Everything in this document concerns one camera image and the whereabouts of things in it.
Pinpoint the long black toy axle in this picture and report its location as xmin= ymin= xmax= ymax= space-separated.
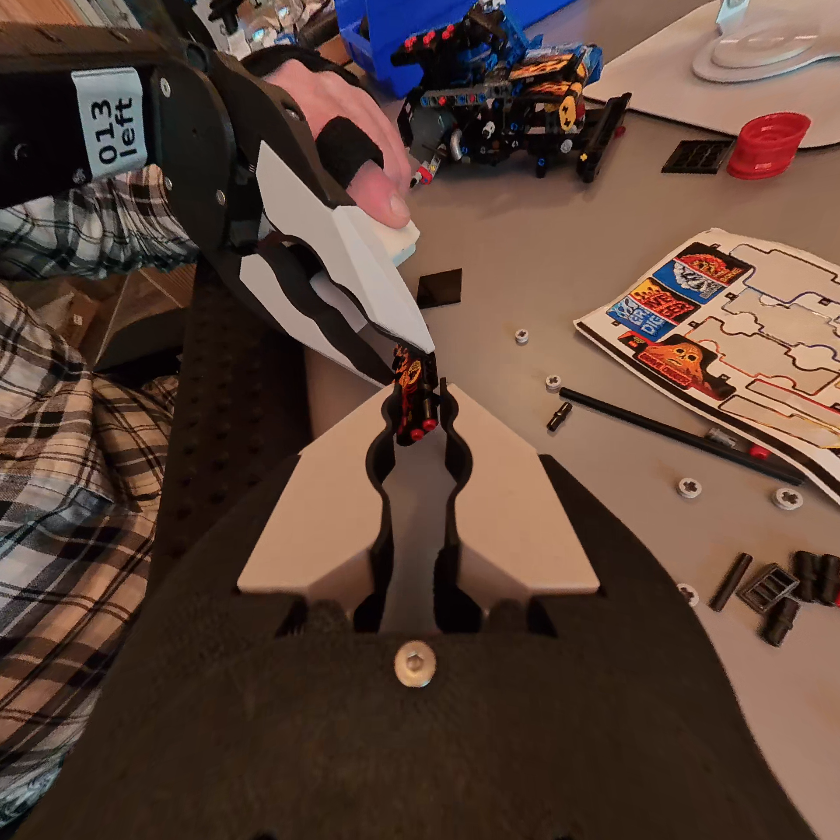
xmin=559 ymin=387 xmax=805 ymax=487

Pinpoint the red toy wheel hub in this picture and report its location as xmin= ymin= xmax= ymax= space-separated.
xmin=727 ymin=113 xmax=812 ymax=180

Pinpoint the person's left hand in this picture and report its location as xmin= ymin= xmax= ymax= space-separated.
xmin=262 ymin=62 xmax=413 ymax=229

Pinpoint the blue plastic bin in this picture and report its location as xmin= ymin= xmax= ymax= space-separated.
xmin=335 ymin=0 xmax=578 ymax=99

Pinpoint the toy truck model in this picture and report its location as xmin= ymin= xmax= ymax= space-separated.
xmin=390 ymin=0 xmax=632 ymax=185

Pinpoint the grey desk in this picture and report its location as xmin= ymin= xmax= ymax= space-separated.
xmin=302 ymin=0 xmax=840 ymax=840

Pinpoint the white booklet stand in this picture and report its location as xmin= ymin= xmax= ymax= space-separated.
xmin=584 ymin=0 xmax=840 ymax=132

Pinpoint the black smooth square tile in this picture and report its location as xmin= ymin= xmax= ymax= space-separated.
xmin=416 ymin=268 xmax=463 ymax=309

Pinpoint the person's plaid shirt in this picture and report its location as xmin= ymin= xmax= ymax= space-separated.
xmin=0 ymin=282 xmax=178 ymax=808

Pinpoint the black toy grille tile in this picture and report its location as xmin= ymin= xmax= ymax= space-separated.
xmin=736 ymin=563 xmax=802 ymax=614

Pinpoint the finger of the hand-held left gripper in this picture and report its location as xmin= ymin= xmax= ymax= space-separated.
xmin=239 ymin=246 xmax=395 ymax=388
xmin=256 ymin=141 xmax=435 ymax=355

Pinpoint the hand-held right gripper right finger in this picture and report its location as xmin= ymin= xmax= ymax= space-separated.
xmin=433 ymin=377 xmax=601 ymax=634

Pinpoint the sticker sheet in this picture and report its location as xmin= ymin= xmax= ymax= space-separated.
xmin=574 ymin=227 xmax=840 ymax=506

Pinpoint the black chair armrest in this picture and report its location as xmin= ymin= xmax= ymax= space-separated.
xmin=95 ymin=308 xmax=188 ymax=375

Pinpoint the person's left forearm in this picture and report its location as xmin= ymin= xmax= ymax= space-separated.
xmin=0 ymin=164 xmax=198 ymax=280

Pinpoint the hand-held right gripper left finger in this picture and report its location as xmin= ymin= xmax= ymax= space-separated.
xmin=236 ymin=384 xmax=398 ymax=634

